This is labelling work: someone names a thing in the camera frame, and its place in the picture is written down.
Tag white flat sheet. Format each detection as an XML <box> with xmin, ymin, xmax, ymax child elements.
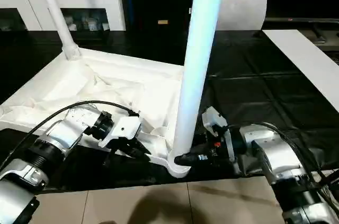
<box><xmin>263</xmin><ymin>29</ymin><xmax>339</xmax><ymax>112</ymax></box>

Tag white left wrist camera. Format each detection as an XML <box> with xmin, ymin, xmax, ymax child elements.
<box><xmin>99</xmin><ymin>113</ymin><xmax>142</xmax><ymax>150</ymax></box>

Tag black work mat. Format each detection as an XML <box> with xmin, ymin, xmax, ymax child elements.
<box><xmin>0</xmin><ymin>27</ymin><xmax>339</xmax><ymax>195</ymax></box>

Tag grey cushion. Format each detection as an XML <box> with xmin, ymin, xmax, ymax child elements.
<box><xmin>191</xmin><ymin>0</ymin><xmax>270</xmax><ymax>32</ymax></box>

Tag white plastic table leg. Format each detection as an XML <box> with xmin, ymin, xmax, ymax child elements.
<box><xmin>34</xmin><ymin>0</ymin><xmax>82</xmax><ymax>61</ymax></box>
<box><xmin>171</xmin><ymin>0</ymin><xmax>228</xmax><ymax>167</ymax></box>

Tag white plastic table top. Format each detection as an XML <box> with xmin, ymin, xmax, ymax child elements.
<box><xmin>0</xmin><ymin>46</ymin><xmax>192</xmax><ymax>178</ymax></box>

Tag black flat screen stand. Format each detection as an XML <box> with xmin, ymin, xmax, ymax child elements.
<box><xmin>265</xmin><ymin>17</ymin><xmax>339</xmax><ymax>44</ymax></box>

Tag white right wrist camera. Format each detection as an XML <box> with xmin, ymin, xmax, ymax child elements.
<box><xmin>201</xmin><ymin>106</ymin><xmax>229</xmax><ymax>135</ymax></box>

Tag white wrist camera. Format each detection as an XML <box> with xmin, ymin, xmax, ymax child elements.
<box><xmin>201</xmin><ymin>106</ymin><xmax>229</xmax><ymax>135</ymax></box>
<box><xmin>99</xmin><ymin>113</ymin><xmax>142</xmax><ymax>150</ymax></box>

